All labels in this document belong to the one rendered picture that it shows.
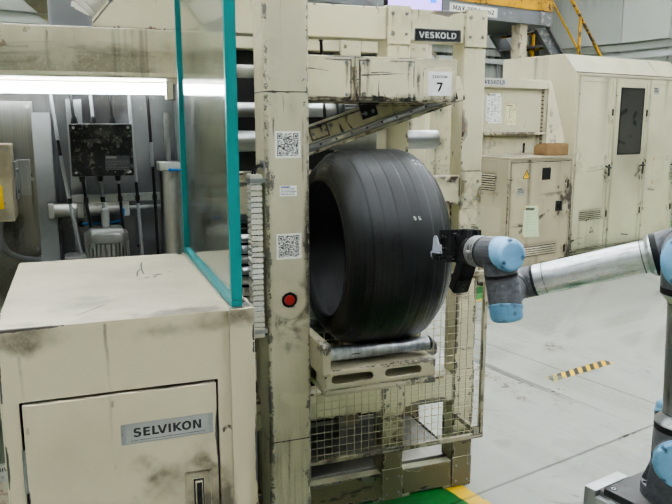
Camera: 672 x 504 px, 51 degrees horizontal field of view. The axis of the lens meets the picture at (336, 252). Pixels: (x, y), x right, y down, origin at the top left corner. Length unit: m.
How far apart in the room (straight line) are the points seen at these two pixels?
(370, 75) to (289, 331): 0.88
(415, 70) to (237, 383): 1.49
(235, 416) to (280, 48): 1.11
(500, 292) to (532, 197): 5.30
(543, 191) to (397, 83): 4.69
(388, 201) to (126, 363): 0.99
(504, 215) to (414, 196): 4.71
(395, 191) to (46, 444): 1.16
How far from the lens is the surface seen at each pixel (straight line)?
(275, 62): 2.01
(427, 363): 2.19
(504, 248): 1.57
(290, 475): 2.28
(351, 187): 1.97
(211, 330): 1.19
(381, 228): 1.91
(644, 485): 1.87
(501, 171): 6.68
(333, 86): 2.33
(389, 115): 2.55
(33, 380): 1.20
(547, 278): 1.71
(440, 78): 2.49
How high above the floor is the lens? 1.58
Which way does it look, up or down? 11 degrees down
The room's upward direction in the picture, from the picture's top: straight up
